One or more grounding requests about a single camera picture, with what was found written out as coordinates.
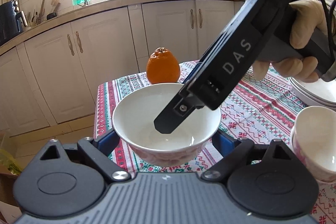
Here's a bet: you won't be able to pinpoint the white bowl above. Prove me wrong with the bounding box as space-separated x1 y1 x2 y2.
112 83 222 167
290 106 335 184

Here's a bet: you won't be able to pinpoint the white plate with fruit decal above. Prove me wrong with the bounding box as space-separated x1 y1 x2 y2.
289 77 336 110

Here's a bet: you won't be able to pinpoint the white kitchen base cabinets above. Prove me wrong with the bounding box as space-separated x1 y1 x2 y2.
1 0 242 136

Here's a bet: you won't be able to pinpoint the gloved right hand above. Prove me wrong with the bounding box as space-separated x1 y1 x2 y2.
252 0 327 83

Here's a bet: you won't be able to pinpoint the orange without leaves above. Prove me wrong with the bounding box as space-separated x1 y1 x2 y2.
146 47 181 84

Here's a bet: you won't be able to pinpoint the black air fryer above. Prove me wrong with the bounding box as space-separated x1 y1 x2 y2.
0 0 23 46

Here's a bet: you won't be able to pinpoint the black cable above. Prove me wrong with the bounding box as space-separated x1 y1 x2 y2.
318 0 336 57

